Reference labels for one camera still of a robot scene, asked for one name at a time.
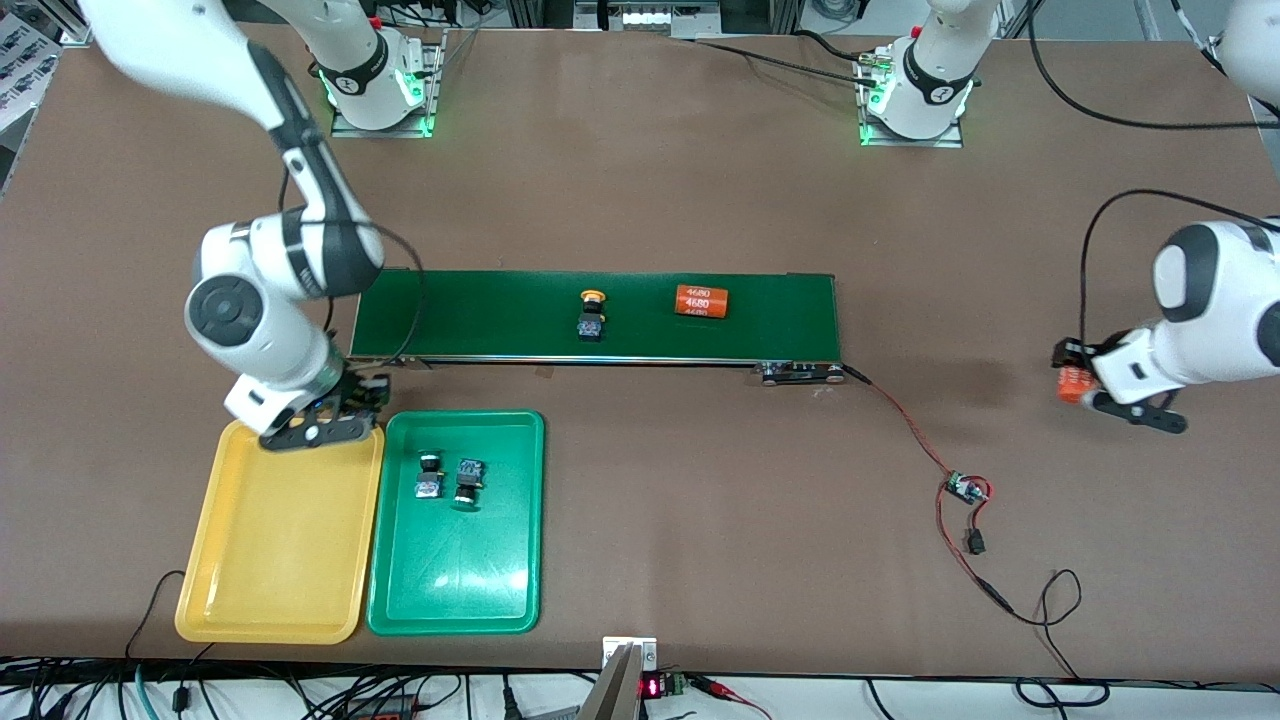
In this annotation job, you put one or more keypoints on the small green circuit board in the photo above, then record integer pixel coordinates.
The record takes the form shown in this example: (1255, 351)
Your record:
(966, 488)

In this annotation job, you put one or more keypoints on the printed paper sheet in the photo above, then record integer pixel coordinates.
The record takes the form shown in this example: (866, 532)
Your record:
(25, 60)

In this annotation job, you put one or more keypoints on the small black connector plug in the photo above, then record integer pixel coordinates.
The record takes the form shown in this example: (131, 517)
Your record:
(976, 543)

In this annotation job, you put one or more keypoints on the green mushroom push button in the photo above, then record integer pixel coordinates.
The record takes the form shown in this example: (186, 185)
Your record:
(428, 488)
(470, 470)

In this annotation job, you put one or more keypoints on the yellow plastic tray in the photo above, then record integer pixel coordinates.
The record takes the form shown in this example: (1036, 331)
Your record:
(280, 540)

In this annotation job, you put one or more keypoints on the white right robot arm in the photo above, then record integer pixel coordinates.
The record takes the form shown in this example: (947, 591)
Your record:
(240, 310)

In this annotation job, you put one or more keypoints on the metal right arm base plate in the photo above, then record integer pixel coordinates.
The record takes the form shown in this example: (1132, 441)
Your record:
(385, 131)

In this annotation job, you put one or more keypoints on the aluminium frame profile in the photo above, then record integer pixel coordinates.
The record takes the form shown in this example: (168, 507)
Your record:
(65, 25)
(1213, 50)

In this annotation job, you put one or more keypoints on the grey metal camera mount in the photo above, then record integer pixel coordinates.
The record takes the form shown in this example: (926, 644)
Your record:
(620, 690)

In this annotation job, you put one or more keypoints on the green plastic tray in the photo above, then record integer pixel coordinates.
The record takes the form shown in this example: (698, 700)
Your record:
(455, 570)

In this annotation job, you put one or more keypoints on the red clip lead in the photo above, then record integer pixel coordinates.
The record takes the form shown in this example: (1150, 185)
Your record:
(715, 687)

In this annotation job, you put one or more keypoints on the green conveyor belt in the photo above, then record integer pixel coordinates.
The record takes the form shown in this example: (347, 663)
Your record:
(480, 320)

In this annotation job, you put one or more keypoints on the yellow mushroom push button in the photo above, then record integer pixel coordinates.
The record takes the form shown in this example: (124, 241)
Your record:
(591, 325)

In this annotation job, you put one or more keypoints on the white power strip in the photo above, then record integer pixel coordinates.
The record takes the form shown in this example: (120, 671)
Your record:
(645, 18)

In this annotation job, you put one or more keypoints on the red LED display module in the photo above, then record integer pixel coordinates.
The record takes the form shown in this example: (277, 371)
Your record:
(652, 687)

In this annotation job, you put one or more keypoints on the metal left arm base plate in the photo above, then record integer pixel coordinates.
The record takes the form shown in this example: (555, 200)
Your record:
(915, 143)

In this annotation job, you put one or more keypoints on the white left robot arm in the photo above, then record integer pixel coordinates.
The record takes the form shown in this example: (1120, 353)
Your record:
(1210, 300)

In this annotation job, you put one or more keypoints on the black equipment rack frame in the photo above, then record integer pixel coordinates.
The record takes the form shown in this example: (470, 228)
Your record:
(540, 15)

